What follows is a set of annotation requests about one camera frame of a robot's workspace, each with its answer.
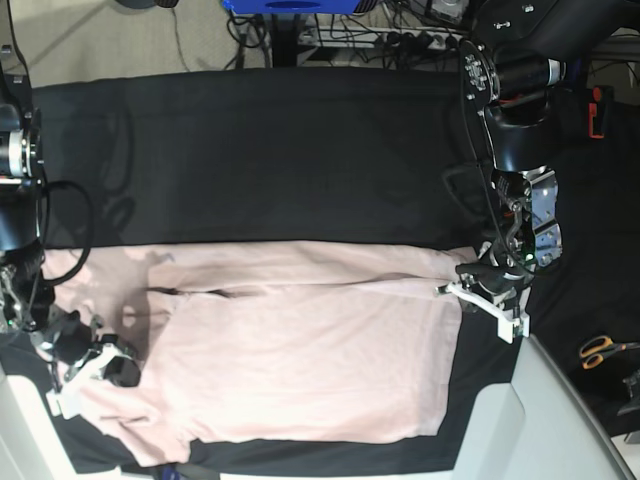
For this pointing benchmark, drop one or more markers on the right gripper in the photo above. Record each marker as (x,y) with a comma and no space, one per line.
(67,340)

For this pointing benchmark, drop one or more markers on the pink T-shirt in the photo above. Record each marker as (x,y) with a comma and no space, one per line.
(302,341)

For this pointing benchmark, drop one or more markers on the red black clamp right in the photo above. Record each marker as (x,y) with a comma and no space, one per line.
(600,101)

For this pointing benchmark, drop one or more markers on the blue plastic bin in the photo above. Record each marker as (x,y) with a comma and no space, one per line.
(245,7)

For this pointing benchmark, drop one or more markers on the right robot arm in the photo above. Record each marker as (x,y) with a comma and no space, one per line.
(27,294)

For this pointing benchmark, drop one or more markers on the orange handled scissors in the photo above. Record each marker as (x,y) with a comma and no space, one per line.
(595,351)

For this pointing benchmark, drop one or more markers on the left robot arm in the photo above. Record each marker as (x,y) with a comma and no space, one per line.
(517,54)

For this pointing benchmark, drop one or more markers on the black metal bracket right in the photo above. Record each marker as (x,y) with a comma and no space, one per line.
(632,384)

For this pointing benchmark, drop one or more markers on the black table stand post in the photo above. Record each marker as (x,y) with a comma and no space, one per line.
(284,33)

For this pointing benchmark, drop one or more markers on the black table cloth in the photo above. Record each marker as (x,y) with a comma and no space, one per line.
(351,155)

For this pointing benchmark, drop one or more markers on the white power strip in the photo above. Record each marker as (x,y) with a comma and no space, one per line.
(339,36)

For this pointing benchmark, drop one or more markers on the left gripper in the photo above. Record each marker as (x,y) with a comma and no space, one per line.
(489,280)

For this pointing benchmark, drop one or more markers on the white base frame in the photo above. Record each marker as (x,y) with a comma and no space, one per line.
(30,446)
(536,427)

